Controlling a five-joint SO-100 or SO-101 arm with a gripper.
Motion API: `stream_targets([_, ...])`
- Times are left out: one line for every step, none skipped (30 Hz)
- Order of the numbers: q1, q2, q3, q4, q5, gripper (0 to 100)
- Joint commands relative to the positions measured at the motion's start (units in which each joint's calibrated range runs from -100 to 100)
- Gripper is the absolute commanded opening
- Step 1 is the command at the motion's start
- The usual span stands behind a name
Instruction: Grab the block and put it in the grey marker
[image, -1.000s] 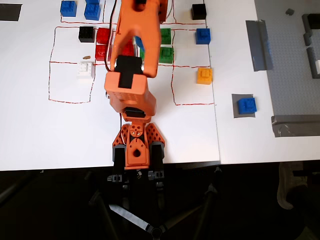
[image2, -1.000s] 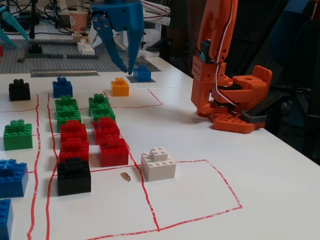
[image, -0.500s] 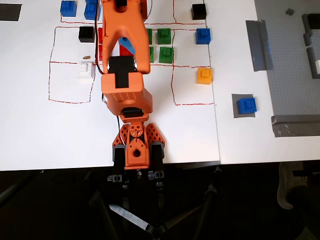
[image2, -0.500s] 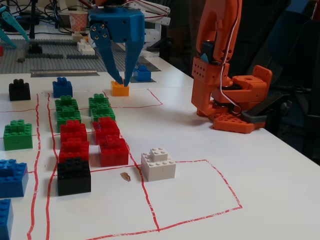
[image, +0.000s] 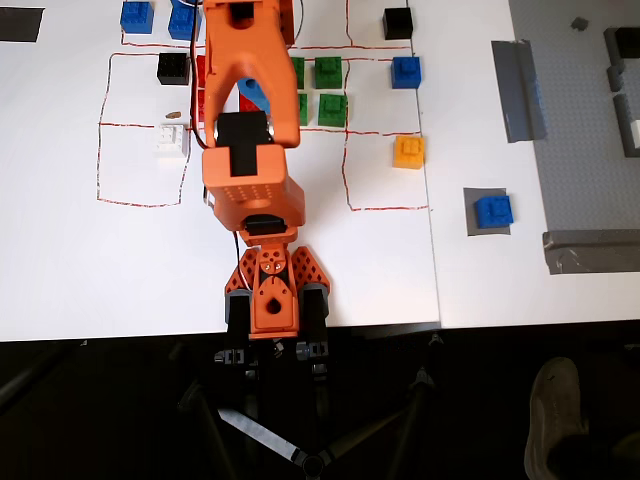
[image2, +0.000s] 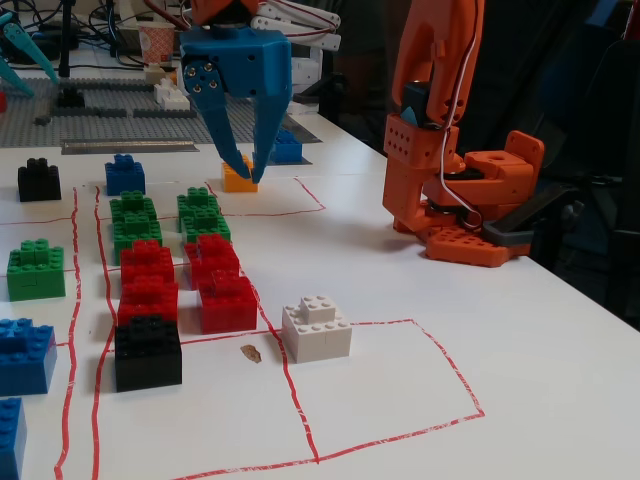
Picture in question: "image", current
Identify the black lego block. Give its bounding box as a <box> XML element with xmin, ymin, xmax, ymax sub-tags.
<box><xmin>156</xmin><ymin>52</ymin><xmax>191</xmax><ymax>86</ymax></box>
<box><xmin>383</xmin><ymin>7</ymin><xmax>415</xmax><ymax>41</ymax></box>

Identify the long dark grey brick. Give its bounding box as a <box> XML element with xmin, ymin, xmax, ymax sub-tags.
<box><xmin>613</xmin><ymin>93</ymin><xmax>640</xmax><ymax>159</ymax></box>

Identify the arm servo cable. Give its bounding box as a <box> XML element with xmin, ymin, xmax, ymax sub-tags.
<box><xmin>188</xmin><ymin>0</ymin><xmax>251</xmax><ymax>291</ymax></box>

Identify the blue lego block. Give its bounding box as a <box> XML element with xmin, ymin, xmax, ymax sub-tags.
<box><xmin>167</xmin><ymin>0</ymin><xmax>204</xmax><ymax>42</ymax></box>
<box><xmin>119</xmin><ymin>0</ymin><xmax>155</xmax><ymax>35</ymax></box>
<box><xmin>473</xmin><ymin>194</ymin><xmax>515</xmax><ymax>230</ymax></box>
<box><xmin>390</xmin><ymin>55</ymin><xmax>423</xmax><ymax>90</ymax></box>

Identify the grey shoe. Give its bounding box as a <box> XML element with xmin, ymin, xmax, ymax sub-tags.
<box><xmin>523</xmin><ymin>357</ymin><xmax>592</xmax><ymax>480</ymax></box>

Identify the grey lego baseplate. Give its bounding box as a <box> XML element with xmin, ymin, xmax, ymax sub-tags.
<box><xmin>508</xmin><ymin>0</ymin><xmax>640</xmax><ymax>236</ymax></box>

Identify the yellow lego block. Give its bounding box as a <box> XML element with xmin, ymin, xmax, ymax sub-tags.
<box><xmin>392</xmin><ymin>135</ymin><xmax>427</xmax><ymax>170</ymax></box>

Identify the white lego block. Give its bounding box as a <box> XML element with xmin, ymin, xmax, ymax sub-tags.
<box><xmin>152</xmin><ymin>122</ymin><xmax>190</xmax><ymax>159</ymax></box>

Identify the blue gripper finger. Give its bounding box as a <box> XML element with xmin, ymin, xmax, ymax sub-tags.
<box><xmin>236</xmin><ymin>76</ymin><xmax>274</xmax><ymax>115</ymax></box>

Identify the grey duct tape strip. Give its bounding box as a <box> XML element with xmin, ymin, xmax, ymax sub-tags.
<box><xmin>491</xmin><ymin>38</ymin><xmax>549</xmax><ymax>145</ymax></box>
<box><xmin>542</xmin><ymin>228</ymin><xmax>640</xmax><ymax>276</ymax></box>

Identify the dark grey table clamp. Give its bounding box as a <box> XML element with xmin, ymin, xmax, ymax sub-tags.
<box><xmin>298</xmin><ymin>282</ymin><xmax>331</xmax><ymax>362</ymax></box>
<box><xmin>224</xmin><ymin>289</ymin><xmax>251</xmax><ymax>366</ymax></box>

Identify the black tripod stand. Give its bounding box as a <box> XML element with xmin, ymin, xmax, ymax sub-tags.
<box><xmin>174</xmin><ymin>329</ymin><xmax>451</xmax><ymax>480</ymax></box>

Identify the grey square tape marker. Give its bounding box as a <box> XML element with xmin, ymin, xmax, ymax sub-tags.
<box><xmin>463</xmin><ymin>187</ymin><xmax>512</xmax><ymax>238</ymax></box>

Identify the black tape patch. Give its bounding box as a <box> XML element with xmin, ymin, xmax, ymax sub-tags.
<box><xmin>0</xmin><ymin>7</ymin><xmax>45</xmax><ymax>44</ymax></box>

